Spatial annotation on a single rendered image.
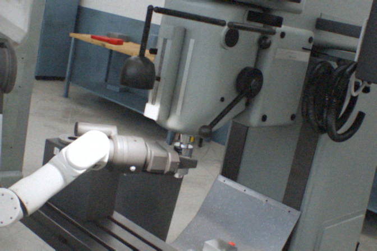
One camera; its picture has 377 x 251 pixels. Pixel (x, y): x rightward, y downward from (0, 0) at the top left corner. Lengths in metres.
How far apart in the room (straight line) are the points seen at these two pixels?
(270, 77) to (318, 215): 0.48
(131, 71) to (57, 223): 0.63
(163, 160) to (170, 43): 0.27
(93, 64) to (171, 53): 7.34
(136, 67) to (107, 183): 0.60
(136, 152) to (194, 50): 0.27
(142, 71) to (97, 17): 7.44
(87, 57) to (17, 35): 7.44
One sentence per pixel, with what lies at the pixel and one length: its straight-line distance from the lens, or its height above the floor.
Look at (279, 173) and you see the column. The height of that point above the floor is 1.18.
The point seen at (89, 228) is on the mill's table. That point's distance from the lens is 1.61.
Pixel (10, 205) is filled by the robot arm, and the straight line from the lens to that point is 1.14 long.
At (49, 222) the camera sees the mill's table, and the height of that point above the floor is 0.93.
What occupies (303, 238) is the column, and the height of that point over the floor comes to 1.02.
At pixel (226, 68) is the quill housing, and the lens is 1.24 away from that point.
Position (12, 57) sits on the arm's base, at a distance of 1.15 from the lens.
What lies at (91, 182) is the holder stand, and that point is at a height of 1.06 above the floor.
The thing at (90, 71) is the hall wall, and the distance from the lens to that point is 8.60.
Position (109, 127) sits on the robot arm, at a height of 1.29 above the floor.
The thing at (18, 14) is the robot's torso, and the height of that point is 1.52.
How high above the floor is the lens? 1.61
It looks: 13 degrees down
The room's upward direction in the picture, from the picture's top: 11 degrees clockwise
